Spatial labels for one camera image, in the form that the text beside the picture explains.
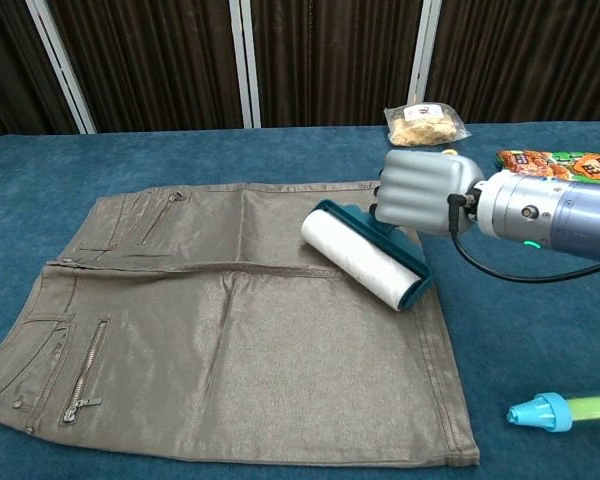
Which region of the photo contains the black and silver right hand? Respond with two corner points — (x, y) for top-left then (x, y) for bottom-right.
(371, 148), (486, 237)

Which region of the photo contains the teal lint roller white roll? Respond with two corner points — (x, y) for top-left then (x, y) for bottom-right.
(300, 147), (460, 314)

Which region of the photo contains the grey-brown zippered skirt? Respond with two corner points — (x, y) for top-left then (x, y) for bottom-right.
(0, 181), (482, 468)

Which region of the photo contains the clear bag of beige snacks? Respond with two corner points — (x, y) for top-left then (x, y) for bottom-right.
(383, 102), (473, 148)

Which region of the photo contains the orange and green snack bag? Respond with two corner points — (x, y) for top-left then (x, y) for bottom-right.
(496, 148), (600, 188)

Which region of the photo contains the dark curtain partition panel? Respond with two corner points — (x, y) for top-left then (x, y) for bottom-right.
(239, 0), (442, 129)
(0, 0), (97, 142)
(408, 0), (600, 124)
(24, 0), (255, 134)

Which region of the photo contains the blue velvet tablecloth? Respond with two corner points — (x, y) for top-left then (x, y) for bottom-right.
(0, 119), (600, 480)

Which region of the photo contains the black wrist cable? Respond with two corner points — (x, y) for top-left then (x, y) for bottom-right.
(447, 192), (600, 284)

